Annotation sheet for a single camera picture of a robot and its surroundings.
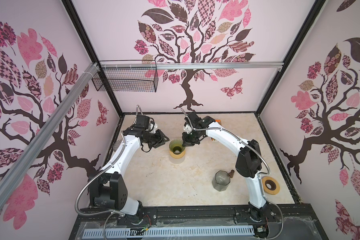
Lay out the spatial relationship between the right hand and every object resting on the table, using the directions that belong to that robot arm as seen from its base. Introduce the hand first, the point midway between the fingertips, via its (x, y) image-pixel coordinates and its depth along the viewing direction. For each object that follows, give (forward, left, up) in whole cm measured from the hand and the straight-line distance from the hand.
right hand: (182, 143), depth 86 cm
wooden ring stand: (-21, -50, -13) cm, 56 cm away
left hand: (-2, +8, +5) cm, 10 cm away
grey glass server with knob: (-16, -24, -18) cm, 34 cm away
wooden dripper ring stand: (-4, -1, -4) cm, 5 cm away
